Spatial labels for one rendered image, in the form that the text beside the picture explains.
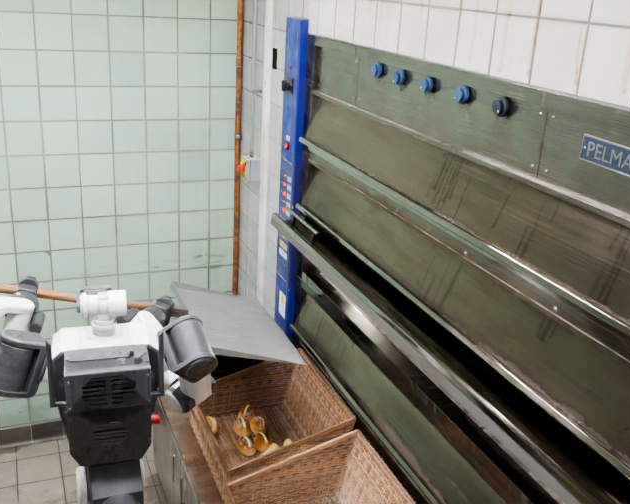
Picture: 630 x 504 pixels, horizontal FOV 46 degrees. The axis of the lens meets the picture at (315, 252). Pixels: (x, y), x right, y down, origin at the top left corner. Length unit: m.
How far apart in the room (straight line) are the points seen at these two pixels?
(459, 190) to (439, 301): 0.31
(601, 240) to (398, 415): 1.06
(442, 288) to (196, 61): 1.96
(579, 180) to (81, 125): 2.48
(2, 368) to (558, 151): 1.39
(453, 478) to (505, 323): 0.54
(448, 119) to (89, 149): 2.02
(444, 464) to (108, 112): 2.21
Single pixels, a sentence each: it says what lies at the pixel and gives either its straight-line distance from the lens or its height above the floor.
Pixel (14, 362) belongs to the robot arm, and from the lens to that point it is 1.98.
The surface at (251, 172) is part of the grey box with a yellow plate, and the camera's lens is 3.41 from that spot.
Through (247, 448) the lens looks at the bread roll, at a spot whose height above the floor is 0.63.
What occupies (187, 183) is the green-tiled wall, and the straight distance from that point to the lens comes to 3.72.
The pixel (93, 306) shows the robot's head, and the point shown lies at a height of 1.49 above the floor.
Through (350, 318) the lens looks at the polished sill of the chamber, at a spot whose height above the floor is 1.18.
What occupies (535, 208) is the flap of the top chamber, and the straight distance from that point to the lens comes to 1.74.
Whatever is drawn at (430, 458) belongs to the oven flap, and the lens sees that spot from 2.27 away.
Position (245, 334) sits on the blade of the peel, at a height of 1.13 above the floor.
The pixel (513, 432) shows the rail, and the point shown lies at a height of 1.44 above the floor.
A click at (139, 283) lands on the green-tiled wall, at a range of 3.84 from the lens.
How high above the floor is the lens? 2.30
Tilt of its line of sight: 20 degrees down
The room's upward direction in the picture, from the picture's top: 3 degrees clockwise
